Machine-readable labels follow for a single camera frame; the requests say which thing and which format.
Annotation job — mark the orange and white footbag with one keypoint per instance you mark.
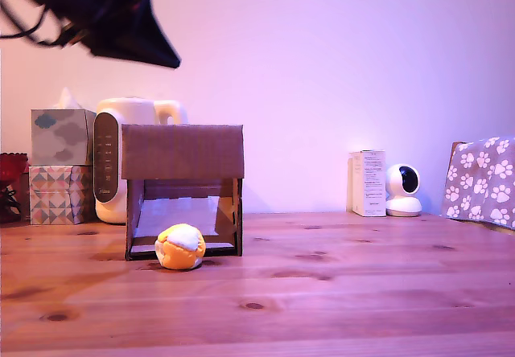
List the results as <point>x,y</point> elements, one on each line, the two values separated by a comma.
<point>181,252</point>

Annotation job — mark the cardboard dice tower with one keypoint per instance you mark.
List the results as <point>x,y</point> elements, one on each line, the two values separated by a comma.
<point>181,152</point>

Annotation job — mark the cream kettle with brown panel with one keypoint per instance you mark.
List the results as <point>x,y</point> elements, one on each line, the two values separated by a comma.
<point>133,109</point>

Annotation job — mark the white tissue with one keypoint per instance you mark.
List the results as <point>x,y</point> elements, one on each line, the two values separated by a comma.
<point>66,99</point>

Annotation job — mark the cloud print tissue box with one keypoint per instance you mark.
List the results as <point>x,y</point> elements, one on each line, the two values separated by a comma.
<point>60,136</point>

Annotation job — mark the triangle pattern tissue box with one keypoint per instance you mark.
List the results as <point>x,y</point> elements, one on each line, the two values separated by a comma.
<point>52,196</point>

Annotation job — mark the white printed carton box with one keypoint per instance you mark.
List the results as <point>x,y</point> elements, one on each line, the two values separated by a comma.
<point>372,184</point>

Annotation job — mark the paw print blanket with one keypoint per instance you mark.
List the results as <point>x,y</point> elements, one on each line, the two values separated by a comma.
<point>483,180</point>

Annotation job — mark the small white round camera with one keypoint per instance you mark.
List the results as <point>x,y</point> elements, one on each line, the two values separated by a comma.
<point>402,208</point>

